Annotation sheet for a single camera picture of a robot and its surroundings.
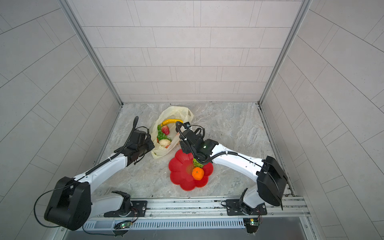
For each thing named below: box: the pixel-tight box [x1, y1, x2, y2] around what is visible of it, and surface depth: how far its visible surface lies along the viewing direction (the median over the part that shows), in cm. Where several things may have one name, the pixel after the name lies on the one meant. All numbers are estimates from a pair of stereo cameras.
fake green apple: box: [192, 158, 204, 168], surface depth 83 cm
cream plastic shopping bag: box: [150, 106, 194, 159], surface depth 96 cm
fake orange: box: [192, 167, 205, 181], surface depth 80 cm
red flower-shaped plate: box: [168, 149, 214, 191], surface depth 84 cm
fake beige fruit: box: [159, 139, 172, 148], surface depth 91 cm
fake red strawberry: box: [162, 125, 170, 136], surface depth 100 cm
